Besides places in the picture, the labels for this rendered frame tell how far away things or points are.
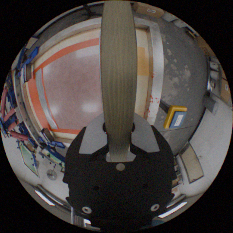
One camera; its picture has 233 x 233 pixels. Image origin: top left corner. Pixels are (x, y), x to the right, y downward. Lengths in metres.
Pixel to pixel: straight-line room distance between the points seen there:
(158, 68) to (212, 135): 3.27
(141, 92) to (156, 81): 0.07
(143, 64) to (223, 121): 3.15
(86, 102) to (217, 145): 3.50
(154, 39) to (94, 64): 0.21
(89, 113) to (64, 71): 0.20
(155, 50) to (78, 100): 0.31
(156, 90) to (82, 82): 0.24
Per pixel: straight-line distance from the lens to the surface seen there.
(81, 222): 0.63
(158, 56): 0.25
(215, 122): 3.30
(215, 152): 3.47
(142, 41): 0.29
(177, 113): 0.39
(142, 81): 0.26
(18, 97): 0.70
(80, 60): 0.28
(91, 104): 0.28
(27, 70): 0.50
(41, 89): 0.43
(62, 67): 0.32
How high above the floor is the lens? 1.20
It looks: 57 degrees down
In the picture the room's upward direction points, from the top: 180 degrees clockwise
